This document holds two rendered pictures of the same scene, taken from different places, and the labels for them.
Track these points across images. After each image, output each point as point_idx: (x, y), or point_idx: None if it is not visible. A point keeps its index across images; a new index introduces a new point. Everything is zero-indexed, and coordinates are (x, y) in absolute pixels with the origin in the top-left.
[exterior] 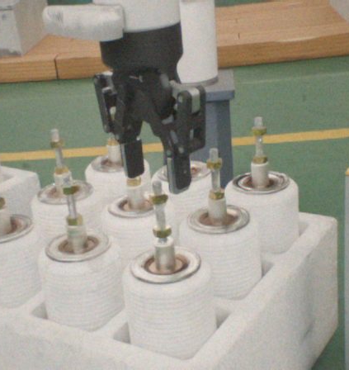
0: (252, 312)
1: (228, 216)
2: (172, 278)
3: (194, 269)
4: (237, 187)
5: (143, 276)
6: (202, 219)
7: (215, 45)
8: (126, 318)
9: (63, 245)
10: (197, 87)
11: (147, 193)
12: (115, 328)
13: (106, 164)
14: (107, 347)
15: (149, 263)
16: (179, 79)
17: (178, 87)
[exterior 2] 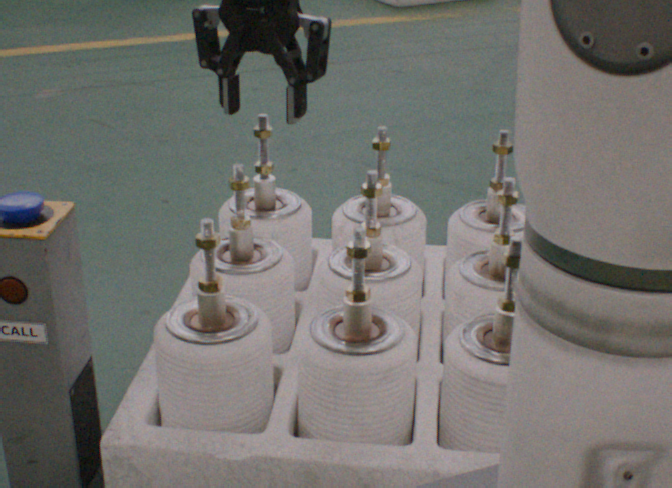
0: (188, 285)
1: (231, 261)
2: (246, 191)
3: (231, 198)
4: (242, 300)
5: (277, 190)
6: (261, 252)
7: (507, 457)
8: (316, 263)
9: (396, 208)
10: (198, 7)
11: (372, 277)
12: (319, 255)
13: None
14: (311, 241)
15: (282, 203)
16: (219, 5)
17: (216, 6)
